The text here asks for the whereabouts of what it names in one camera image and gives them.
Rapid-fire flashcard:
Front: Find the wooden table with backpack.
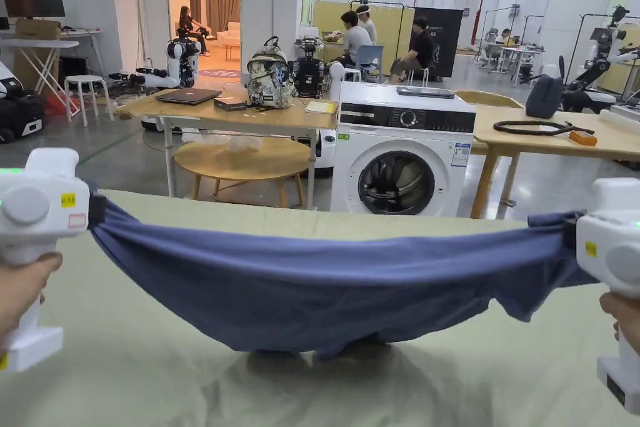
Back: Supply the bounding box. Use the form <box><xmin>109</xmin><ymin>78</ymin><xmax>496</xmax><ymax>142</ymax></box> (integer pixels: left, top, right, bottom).
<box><xmin>116</xmin><ymin>36</ymin><xmax>342</xmax><ymax>210</ymax></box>

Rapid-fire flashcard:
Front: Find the white folding table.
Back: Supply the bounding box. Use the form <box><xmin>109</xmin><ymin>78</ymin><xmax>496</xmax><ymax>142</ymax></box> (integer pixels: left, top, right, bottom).
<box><xmin>0</xmin><ymin>39</ymin><xmax>81</xmax><ymax>98</ymax></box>

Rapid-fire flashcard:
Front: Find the bed with pale green sheet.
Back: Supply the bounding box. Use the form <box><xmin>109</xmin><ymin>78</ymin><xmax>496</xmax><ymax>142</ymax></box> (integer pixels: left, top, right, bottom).
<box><xmin>0</xmin><ymin>189</ymin><xmax>640</xmax><ymax>427</ymax></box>

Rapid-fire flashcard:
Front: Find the wooden table with dark bag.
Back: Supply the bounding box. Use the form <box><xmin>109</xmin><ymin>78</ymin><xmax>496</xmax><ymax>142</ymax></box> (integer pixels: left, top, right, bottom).
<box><xmin>469</xmin><ymin>74</ymin><xmax>640</xmax><ymax>220</ymax></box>

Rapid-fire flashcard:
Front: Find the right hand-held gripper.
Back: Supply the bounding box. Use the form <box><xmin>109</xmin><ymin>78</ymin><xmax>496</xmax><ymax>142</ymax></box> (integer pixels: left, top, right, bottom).
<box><xmin>562</xmin><ymin>178</ymin><xmax>640</xmax><ymax>420</ymax></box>

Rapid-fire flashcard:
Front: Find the round low wooden table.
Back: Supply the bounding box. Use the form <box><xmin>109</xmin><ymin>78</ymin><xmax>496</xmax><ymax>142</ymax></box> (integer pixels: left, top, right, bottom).
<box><xmin>173</xmin><ymin>139</ymin><xmax>312</xmax><ymax>209</ymax></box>

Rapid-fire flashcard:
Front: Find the person's left hand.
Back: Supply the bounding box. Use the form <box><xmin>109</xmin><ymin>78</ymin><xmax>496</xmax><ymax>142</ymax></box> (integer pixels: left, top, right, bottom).
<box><xmin>0</xmin><ymin>251</ymin><xmax>64</xmax><ymax>349</ymax></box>

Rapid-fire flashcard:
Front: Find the black standing banner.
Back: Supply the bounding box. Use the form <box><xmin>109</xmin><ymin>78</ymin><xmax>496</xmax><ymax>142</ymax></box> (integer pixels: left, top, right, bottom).
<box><xmin>412</xmin><ymin>7</ymin><xmax>464</xmax><ymax>79</ymax></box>

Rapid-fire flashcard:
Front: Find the person's right hand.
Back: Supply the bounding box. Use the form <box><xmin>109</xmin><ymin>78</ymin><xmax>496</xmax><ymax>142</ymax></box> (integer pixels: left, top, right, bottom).
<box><xmin>599</xmin><ymin>291</ymin><xmax>640</xmax><ymax>344</ymax></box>

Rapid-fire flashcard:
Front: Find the white washing machine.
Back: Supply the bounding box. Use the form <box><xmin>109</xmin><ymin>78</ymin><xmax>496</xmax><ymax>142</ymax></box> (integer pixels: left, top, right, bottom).
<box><xmin>329</xmin><ymin>81</ymin><xmax>477</xmax><ymax>219</ymax></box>

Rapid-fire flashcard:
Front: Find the white round stool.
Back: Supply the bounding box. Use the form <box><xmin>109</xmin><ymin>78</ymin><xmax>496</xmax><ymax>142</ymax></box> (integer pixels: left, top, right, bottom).
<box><xmin>63</xmin><ymin>74</ymin><xmax>116</xmax><ymax>128</ymax></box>

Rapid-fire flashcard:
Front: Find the brown carton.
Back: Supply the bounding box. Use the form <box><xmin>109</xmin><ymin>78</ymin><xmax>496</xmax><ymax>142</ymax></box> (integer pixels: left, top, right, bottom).
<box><xmin>14</xmin><ymin>19</ymin><xmax>63</xmax><ymax>93</ymax></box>

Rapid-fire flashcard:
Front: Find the blue chair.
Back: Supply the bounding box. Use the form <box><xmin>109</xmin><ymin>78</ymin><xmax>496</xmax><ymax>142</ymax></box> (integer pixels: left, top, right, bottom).
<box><xmin>357</xmin><ymin>44</ymin><xmax>386</xmax><ymax>84</ymax></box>

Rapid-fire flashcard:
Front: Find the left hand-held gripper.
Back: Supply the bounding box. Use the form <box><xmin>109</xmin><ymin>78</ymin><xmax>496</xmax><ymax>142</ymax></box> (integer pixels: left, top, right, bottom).
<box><xmin>0</xmin><ymin>146</ymin><xmax>107</xmax><ymax>373</ymax></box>

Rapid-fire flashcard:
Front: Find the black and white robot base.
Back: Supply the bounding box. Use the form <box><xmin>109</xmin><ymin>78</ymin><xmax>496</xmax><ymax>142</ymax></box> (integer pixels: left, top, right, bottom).
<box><xmin>0</xmin><ymin>61</ymin><xmax>47</xmax><ymax>144</ymax></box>

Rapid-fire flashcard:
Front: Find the black and white humanoid robot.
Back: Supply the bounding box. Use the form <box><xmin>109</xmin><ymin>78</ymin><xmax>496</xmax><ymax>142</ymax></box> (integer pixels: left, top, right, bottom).
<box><xmin>559</xmin><ymin>4</ymin><xmax>640</xmax><ymax>115</ymax></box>

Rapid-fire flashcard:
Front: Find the dark blue shirt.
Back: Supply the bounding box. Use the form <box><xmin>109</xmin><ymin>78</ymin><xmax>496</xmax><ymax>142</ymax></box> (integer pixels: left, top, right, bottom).
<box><xmin>87</xmin><ymin>191</ymin><xmax>601</xmax><ymax>363</ymax></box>

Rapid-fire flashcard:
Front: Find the white and blue robot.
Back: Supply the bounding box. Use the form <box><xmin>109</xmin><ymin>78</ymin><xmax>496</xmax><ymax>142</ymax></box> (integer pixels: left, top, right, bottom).
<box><xmin>134</xmin><ymin>28</ymin><xmax>202</xmax><ymax>91</ymax></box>

